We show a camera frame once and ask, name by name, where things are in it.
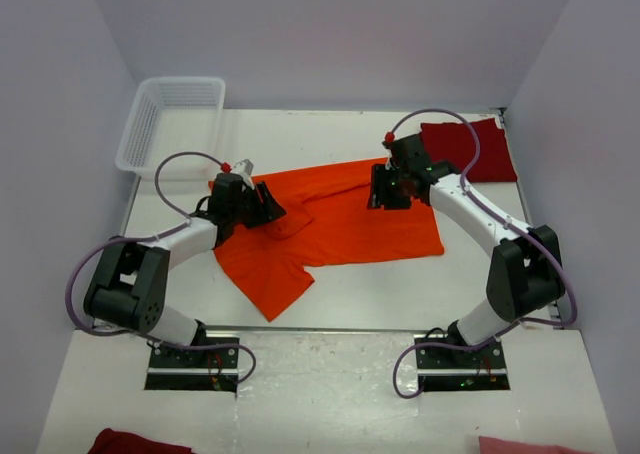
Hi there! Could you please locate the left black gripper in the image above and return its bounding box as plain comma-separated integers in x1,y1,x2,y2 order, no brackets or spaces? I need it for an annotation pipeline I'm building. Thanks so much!
229,181,285,229

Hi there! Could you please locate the orange t-shirt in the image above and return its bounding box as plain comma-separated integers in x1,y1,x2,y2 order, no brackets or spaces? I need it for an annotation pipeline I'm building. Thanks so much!
214,159,445,321

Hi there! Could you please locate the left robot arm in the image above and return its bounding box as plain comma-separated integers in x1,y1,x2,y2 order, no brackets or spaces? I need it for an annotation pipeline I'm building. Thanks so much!
83,173,286,367

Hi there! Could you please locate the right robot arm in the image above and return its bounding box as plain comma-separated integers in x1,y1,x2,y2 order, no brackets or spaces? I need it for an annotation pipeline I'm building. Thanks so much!
368,132,565,367

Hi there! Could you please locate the folded dark red t-shirt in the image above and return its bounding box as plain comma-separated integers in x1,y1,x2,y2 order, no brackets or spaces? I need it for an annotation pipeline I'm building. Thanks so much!
420,118,517,183

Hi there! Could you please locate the white plastic basket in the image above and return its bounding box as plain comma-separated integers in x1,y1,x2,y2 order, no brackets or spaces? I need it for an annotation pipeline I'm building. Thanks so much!
115,76,226,181

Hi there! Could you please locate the pink cloth bottom right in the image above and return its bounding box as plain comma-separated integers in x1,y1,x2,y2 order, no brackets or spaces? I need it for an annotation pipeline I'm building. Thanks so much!
478,436,583,454

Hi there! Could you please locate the dark red cloth bottom left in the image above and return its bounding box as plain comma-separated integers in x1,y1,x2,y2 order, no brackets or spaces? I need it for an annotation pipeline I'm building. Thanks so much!
88,428,193,454

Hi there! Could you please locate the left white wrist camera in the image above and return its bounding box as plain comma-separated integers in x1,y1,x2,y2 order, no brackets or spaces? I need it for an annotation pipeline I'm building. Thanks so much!
232,159,255,189

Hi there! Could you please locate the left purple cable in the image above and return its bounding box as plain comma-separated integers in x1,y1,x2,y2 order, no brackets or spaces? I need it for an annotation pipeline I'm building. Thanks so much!
64,152,257,388

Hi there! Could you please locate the purple cable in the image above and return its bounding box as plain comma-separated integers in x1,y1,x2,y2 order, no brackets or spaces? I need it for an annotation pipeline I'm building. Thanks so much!
392,107,579,400
64,152,257,388

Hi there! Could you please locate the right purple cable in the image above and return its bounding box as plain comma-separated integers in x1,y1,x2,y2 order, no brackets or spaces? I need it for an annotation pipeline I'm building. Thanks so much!
392,107,579,400

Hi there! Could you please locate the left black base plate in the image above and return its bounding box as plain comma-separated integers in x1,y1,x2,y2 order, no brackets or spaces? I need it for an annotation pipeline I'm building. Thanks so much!
144,335,239,393

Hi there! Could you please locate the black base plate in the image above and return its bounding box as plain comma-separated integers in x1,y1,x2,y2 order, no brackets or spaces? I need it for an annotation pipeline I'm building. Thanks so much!
415,341,510,393
144,335,239,393

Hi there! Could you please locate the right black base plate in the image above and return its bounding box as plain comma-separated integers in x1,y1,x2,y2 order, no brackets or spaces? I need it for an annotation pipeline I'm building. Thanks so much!
415,341,510,393

